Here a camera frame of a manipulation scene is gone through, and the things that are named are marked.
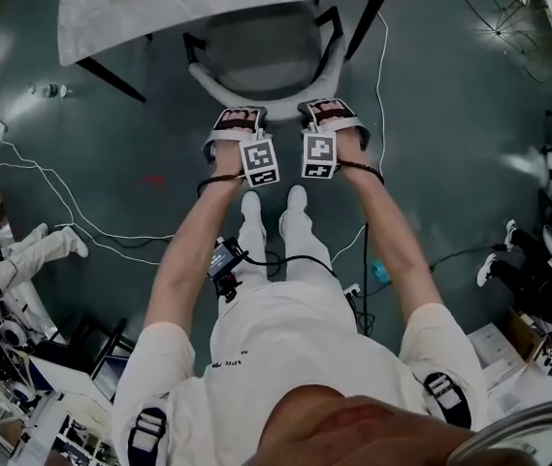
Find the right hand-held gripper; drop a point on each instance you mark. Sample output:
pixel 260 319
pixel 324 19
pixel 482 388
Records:
pixel 318 156

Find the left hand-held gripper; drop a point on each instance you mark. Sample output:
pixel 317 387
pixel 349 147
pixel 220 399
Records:
pixel 260 160

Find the grey chair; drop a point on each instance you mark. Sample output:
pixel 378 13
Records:
pixel 261 56

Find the person's right forearm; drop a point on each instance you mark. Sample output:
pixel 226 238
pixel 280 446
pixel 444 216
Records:
pixel 392 241

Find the person's left forearm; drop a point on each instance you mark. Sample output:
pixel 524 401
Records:
pixel 183 250

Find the person's left hand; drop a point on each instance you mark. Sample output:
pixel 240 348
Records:
pixel 239 118

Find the person's right hand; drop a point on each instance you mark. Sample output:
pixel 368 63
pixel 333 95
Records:
pixel 332 109

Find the person's left white shoe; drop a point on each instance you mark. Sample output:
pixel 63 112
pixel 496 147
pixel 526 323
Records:
pixel 250 204

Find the person's white shoe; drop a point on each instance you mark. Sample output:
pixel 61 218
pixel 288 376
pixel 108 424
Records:
pixel 297 197
pixel 250 204

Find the person's right white shoe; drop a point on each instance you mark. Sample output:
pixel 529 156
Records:
pixel 297 197

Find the person's white trousers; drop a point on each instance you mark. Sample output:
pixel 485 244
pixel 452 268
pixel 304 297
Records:
pixel 304 245

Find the blue plastic bag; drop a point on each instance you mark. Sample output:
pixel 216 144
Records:
pixel 379 272

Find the white power strip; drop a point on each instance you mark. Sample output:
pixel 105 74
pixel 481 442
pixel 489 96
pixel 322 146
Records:
pixel 351 289

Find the person's white shirt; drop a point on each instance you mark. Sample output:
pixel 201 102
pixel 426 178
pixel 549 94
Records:
pixel 280 347

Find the clear plastic water bottle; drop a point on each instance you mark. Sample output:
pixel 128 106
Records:
pixel 51 90

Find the white charger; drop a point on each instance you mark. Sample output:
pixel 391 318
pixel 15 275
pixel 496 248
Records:
pixel 0 127

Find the person's chin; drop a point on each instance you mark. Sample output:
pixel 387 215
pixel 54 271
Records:
pixel 353 430

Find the white desk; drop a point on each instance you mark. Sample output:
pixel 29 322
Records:
pixel 62 381

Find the grey head mount rim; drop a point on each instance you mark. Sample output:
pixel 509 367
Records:
pixel 532 422

